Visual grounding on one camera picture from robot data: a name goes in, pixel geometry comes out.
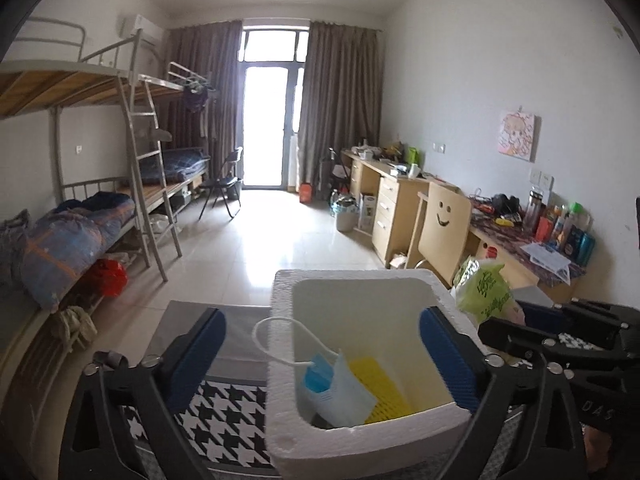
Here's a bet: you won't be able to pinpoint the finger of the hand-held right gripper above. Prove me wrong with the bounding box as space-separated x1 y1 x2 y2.
477 316 631 378
515 299 636 342

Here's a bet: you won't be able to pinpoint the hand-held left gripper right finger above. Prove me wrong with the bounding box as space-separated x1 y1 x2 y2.
419 306 587 480

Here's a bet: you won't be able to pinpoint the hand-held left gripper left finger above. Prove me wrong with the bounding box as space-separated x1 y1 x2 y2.
59 306 228 480

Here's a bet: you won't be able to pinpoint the green plastic bag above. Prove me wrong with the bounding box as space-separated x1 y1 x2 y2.
452 255 526 326

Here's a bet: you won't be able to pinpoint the yellow ribbed sponge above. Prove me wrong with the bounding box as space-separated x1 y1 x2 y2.
348 356 413 426

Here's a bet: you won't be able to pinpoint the white foam box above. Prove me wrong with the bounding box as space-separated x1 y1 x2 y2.
263 268 493 480

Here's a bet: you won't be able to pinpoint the blue face mask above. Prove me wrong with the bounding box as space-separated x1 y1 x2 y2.
252 316 378 429

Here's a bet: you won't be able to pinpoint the person's right hand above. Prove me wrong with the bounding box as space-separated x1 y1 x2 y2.
582 426 638 476

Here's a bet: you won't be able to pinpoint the printed papers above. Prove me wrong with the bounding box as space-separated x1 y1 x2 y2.
520 241 573 283

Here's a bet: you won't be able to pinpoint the wooden desk with patterned cover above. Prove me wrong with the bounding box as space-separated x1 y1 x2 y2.
467 195 588 306

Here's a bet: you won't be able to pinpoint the houndstooth tablecloth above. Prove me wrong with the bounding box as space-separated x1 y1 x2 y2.
117 300 588 480

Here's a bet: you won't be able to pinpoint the row of toiletry bottles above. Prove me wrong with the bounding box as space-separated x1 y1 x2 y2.
524 187 597 267

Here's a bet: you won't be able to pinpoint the red bag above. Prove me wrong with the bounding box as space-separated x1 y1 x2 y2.
90 257 128 306

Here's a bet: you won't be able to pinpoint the black bag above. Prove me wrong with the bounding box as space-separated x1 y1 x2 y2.
492 194 523 216

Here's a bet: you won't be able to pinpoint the beige rag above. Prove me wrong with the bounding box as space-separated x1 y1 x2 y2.
50 305 98 356

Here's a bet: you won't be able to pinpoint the wooden chair with smiley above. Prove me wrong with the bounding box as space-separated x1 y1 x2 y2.
406 181 473 286

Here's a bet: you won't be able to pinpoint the wooden desk with drawers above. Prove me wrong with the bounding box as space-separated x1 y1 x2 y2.
341 147 460 268

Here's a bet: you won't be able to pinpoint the white carton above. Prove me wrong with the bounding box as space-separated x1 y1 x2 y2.
359 192 377 233

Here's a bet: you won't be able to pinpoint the blue patterned quilt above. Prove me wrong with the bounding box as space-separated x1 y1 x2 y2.
0 191 137 311

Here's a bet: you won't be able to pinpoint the white bucket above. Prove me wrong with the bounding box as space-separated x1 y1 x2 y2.
334 195 360 232

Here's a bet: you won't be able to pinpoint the black folding chair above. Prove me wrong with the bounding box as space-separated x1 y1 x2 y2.
200 147 244 220

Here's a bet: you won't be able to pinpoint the blue checked bedding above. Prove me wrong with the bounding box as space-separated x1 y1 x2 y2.
137 147 211 183

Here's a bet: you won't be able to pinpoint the metal bunk bed ladder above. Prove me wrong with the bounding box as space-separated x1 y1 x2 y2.
120 77 183 283

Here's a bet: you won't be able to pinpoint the grey garment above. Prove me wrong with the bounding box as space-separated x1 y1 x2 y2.
0 209 32 261

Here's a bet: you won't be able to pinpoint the glass balcony door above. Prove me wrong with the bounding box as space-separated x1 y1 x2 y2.
240 25 311 192

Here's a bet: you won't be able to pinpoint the hanging dark clothes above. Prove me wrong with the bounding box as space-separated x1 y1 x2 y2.
181 80 216 136

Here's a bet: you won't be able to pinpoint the brown curtain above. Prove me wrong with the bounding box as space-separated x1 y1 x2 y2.
167 20 244 188
299 21 385 196

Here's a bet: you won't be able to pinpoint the metal bunk bed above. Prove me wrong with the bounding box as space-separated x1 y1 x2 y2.
0 16 183 376
135 60 218 211

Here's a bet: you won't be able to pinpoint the white air conditioner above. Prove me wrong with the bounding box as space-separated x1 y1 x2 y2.
121 15 165 48

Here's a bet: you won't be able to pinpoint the pink wall picture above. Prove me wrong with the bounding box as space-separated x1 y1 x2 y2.
497 109 541 162

